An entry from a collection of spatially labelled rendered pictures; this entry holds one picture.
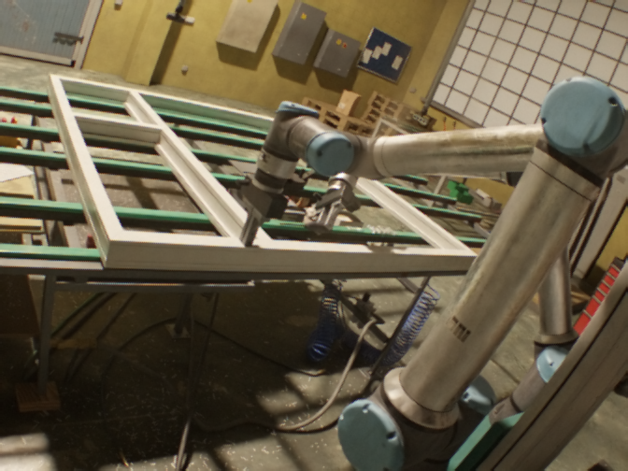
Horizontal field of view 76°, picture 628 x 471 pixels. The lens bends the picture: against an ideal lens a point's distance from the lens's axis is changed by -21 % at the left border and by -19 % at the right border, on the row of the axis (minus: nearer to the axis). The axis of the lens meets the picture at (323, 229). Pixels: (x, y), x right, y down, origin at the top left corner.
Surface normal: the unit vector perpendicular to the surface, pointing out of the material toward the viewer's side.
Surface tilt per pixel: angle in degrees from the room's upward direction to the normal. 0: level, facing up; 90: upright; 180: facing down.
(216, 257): 90
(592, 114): 83
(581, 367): 90
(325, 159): 90
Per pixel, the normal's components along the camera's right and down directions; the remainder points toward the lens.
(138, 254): 0.57, 0.51
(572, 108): -0.68, -0.18
